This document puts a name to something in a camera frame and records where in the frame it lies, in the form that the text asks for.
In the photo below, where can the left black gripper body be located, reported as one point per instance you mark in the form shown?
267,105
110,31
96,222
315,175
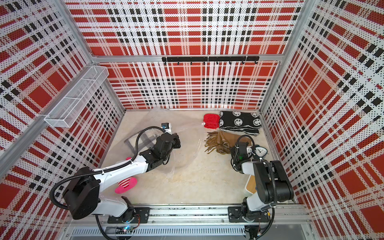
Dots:
176,144

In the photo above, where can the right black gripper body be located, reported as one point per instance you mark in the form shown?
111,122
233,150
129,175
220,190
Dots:
235,157

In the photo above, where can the cream grey plaid scarf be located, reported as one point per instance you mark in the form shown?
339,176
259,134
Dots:
146,140

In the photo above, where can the brown plaid scarf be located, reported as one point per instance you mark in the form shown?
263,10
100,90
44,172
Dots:
220,142

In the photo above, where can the clear plastic vacuum bag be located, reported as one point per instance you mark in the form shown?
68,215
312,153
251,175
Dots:
188,128

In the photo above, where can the black smiley face scarf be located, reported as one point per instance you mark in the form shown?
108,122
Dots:
248,123

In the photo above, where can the red knitted scarf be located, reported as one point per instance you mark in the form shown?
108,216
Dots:
211,121

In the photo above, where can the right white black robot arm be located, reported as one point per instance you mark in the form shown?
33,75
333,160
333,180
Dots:
272,183

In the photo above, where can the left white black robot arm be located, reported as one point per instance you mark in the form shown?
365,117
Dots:
81,194

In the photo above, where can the teal alarm clock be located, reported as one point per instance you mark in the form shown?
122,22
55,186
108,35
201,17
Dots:
260,152

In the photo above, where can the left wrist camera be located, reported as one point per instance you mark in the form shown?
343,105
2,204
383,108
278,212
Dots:
167,127

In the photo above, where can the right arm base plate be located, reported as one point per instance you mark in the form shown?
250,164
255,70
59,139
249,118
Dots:
248,214

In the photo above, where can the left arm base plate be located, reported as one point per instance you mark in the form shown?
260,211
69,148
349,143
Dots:
132,216

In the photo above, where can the aluminium front rail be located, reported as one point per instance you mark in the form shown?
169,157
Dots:
285,222

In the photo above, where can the black wall hook rail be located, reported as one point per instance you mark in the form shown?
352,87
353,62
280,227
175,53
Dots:
210,59

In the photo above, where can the white wire mesh basket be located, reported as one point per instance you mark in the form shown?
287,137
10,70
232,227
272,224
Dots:
68,109

